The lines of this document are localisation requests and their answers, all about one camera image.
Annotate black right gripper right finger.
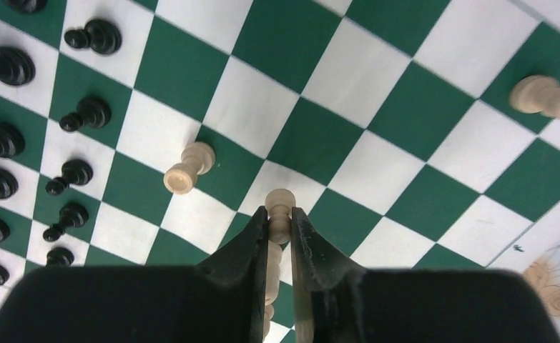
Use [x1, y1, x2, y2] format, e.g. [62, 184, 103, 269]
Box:
[290, 207, 560, 342]

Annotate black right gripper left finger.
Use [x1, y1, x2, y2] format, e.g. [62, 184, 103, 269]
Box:
[0, 207, 268, 342]

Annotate cream chess piece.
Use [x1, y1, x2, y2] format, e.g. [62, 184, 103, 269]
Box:
[163, 141, 216, 194]
[262, 189, 296, 339]
[509, 75, 560, 119]

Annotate green white chess board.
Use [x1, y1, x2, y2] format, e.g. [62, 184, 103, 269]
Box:
[0, 1, 560, 305]

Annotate cream chess piece lying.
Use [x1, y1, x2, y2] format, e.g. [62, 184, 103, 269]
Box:
[509, 75, 560, 119]

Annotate black pawn c7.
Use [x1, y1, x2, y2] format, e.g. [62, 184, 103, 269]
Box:
[42, 202, 89, 242]

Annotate black pawn d7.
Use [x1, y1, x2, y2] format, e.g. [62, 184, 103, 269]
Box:
[45, 159, 94, 196]

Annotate black piece e8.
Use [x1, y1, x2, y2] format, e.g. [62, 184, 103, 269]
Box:
[0, 122, 26, 159]

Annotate black pawn g7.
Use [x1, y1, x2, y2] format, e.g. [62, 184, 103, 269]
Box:
[64, 19, 122, 56]

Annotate black bishop f8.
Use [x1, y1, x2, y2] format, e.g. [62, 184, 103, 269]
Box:
[0, 46, 36, 86]

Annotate black knight g8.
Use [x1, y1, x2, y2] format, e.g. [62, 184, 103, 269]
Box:
[5, 0, 48, 14]

